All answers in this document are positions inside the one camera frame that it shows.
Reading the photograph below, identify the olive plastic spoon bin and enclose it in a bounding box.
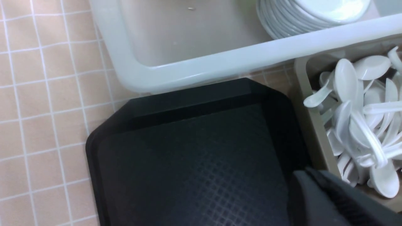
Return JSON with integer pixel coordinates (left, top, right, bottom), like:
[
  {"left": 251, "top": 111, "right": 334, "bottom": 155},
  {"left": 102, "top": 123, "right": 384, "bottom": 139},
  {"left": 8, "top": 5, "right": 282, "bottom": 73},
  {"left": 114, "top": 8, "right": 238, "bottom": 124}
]
[{"left": 292, "top": 37, "right": 402, "bottom": 212}]

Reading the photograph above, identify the stack of white dishes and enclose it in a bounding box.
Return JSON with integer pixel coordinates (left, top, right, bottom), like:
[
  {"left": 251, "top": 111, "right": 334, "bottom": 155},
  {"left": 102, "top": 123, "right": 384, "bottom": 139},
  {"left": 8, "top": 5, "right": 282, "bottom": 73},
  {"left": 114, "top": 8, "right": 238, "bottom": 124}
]
[{"left": 256, "top": 0, "right": 372, "bottom": 40}]

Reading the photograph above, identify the large white plastic tub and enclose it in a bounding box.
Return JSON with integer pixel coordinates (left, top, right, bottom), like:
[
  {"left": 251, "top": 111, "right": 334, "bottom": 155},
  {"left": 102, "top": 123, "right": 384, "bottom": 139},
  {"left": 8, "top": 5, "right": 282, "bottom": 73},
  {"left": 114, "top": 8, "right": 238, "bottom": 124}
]
[{"left": 90, "top": 0, "right": 401, "bottom": 94}]

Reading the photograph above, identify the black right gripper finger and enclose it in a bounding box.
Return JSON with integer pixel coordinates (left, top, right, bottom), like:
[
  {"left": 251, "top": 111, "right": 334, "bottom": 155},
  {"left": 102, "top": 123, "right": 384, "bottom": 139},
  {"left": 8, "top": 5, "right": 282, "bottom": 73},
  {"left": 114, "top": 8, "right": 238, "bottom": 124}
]
[{"left": 287, "top": 168, "right": 402, "bottom": 226}]

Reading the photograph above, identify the pile of white spoons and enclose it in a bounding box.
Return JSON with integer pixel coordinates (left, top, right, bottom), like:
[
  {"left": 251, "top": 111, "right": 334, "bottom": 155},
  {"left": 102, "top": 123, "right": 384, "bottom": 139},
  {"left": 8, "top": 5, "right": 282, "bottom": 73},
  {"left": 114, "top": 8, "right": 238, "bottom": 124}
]
[{"left": 303, "top": 47, "right": 401, "bottom": 198}]

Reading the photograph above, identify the pink checkered tablecloth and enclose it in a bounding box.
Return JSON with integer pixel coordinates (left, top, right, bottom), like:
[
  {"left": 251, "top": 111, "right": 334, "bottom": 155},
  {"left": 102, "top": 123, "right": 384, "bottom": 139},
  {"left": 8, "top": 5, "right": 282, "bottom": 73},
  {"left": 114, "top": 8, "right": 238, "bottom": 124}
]
[{"left": 0, "top": 0, "right": 297, "bottom": 226}]

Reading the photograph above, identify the black plastic serving tray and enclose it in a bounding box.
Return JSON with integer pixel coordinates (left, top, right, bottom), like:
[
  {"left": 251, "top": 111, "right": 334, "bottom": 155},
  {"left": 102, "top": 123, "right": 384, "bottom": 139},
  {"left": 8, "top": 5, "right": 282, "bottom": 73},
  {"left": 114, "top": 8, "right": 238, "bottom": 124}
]
[{"left": 85, "top": 78, "right": 312, "bottom": 226}]

